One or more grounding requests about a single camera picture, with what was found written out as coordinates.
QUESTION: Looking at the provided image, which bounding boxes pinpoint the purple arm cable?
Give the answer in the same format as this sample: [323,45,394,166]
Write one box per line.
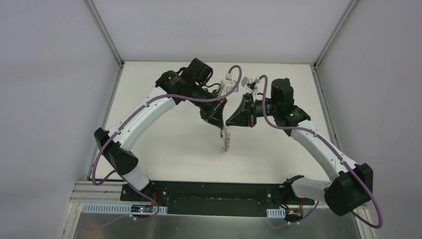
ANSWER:
[257,75,384,229]
[82,65,243,228]

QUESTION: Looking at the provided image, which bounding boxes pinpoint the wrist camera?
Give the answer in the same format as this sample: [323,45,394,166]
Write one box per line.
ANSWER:
[218,72,236,96]
[240,77,260,92]

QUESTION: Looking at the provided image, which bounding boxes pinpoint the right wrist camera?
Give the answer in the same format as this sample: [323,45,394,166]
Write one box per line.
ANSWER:
[240,77,260,92]

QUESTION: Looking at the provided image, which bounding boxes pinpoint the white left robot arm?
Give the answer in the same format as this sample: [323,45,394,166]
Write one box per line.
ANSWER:
[94,58,227,201]

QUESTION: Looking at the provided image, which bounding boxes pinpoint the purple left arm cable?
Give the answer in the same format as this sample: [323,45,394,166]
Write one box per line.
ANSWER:
[82,65,243,228]

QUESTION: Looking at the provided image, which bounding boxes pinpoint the red-handled metal key holder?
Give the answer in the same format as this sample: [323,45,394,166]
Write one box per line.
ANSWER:
[220,126,230,151]

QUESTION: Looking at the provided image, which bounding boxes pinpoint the aluminium frame rail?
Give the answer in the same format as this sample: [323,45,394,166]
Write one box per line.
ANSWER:
[70,181,123,202]

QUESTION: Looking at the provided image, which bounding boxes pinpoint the white cable duct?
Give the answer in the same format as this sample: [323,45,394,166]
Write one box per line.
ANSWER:
[81,203,168,216]

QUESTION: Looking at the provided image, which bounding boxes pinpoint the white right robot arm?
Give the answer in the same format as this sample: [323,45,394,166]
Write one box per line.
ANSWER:
[225,77,373,216]

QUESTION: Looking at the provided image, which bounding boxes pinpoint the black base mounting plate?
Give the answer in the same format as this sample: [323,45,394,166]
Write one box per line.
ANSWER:
[120,181,315,217]

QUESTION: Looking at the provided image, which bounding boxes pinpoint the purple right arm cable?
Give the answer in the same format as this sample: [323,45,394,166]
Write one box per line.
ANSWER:
[257,75,384,229]

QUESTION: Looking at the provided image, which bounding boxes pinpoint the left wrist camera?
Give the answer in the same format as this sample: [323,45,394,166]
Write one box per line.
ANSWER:
[218,72,236,96]

